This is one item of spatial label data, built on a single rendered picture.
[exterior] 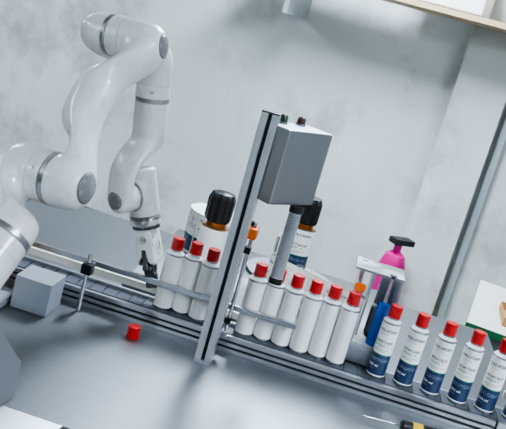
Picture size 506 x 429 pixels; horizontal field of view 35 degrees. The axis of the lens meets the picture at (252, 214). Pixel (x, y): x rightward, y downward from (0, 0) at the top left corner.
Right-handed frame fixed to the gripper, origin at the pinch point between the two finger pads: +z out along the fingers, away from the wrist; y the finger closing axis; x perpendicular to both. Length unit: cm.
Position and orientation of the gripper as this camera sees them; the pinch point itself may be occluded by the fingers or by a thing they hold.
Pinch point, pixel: (151, 280)
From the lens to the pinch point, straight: 226.3
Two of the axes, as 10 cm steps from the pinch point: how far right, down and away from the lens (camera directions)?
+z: 0.8, 9.8, 1.9
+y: 1.6, -2.0, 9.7
